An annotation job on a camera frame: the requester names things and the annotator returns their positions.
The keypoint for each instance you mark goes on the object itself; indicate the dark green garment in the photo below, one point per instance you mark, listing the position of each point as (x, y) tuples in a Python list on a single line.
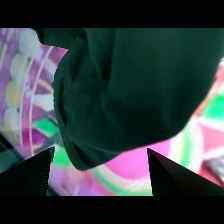
[(133, 93)]

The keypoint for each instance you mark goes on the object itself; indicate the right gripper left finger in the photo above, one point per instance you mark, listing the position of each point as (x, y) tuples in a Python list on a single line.
[(30, 176)]

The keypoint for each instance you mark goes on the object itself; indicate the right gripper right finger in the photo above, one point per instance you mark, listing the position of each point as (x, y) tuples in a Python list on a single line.
[(173, 180)]

